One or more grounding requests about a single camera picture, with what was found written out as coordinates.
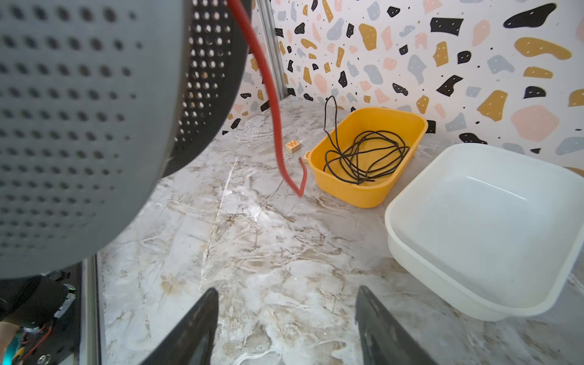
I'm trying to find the aluminium mounting rail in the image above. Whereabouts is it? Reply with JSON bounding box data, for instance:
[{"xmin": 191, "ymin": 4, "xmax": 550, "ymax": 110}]
[{"xmin": 78, "ymin": 254, "xmax": 107, "ymax": 365}]

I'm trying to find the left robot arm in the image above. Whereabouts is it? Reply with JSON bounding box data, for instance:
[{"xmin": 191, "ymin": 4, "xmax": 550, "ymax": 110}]
[{"xmin": 1, "ymin": 275, "xmax": 68, "ymax": 328}]

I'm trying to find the yellow plastic bin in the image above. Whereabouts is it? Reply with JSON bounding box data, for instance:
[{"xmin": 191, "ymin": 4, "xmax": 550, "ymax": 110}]
[{"xmin": 308, "ymin": 107, "xmax": 428, "ymax": 208}]

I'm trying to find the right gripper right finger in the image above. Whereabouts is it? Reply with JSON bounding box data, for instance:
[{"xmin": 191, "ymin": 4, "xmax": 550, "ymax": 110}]
[{"xmin": 356, "ymin": 285, "xmax": 436, "ymax": 365}]

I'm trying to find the black cable spool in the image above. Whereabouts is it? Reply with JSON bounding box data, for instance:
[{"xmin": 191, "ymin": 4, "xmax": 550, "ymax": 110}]
[{"xmin": 1, "ymin": 1, "xmax": 248, "ymax": 278}]

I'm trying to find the small orange tag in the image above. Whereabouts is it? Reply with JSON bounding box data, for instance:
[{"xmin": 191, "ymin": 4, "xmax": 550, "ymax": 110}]
[{"xmin": 285, "ymin": 140, "xmax": 302, "ymax": 154}]

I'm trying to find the white plastic bin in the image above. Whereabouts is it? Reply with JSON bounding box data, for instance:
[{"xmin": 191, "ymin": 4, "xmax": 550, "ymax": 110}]
[{"xmin": 385, "ymin": 144, "xmax": 583, "ymax": 321}]

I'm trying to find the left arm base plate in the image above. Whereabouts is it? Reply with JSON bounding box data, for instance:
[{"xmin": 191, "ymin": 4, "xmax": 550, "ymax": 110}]
[{"xmin": 14, "ymin": 263, "xmax": 82, "ymax": 364}]

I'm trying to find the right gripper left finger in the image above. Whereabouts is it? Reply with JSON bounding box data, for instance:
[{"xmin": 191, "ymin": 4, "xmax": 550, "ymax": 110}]
[{"xmin": 142, "ymin": 287, "xmax": 219, "ymax": 365}]

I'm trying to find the red cable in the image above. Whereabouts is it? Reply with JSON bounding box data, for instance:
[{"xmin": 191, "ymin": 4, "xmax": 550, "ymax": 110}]
[{"xmin": 227, "ymin": 0, "xmax": 309, "ymax": 199}]

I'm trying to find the black cable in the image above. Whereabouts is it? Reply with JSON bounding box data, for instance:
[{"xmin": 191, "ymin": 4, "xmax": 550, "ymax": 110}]
[{"xmin": 322, "ymin": 95, "xmax": 411, "ymax": 186}]

